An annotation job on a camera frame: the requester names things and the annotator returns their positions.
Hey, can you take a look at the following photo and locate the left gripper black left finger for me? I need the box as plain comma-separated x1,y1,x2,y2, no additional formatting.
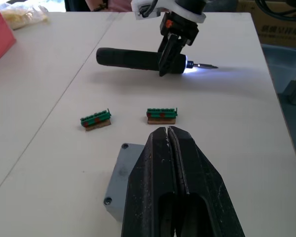
122,126,178,237

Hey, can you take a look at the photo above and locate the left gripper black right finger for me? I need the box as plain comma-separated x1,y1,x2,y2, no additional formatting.
167,126,246,237

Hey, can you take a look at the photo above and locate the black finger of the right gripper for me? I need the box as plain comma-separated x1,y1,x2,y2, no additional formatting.
158,34,182,78

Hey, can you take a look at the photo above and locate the black electric screwdriver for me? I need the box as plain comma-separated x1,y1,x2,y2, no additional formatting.
96,47,219,75

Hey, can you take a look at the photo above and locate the grey box lid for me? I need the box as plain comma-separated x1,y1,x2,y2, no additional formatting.
103,142,148,213

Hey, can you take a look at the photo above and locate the grey plastic junction box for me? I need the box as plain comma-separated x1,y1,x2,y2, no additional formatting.
104,202,125,223

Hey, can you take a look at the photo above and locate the brown cardboard box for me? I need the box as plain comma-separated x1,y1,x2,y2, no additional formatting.
236,0,296,48

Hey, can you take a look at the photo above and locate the green terminal block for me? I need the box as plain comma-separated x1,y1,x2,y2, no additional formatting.
79,108,113,132
146,107,179,126

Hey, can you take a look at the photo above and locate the person in pink top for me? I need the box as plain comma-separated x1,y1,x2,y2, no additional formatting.
105,0,134,12

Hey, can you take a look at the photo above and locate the grey plastic container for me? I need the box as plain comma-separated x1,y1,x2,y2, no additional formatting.
260,43,296,92

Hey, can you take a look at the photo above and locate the dark fabric curtain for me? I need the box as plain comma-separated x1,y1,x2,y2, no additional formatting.
65,0,90,12

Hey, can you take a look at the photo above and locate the grey block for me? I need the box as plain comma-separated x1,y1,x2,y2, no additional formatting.
277,78,296,105

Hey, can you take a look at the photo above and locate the clear bag of yellow pieces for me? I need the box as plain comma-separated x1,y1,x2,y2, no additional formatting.
0,3,50,31

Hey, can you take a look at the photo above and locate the red foam block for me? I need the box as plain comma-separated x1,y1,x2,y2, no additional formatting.
0,2,17,69

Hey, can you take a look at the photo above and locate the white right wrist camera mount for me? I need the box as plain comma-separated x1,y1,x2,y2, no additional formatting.
130,0,207,24

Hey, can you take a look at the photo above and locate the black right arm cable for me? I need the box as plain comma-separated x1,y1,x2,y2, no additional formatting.
254,0,296,21

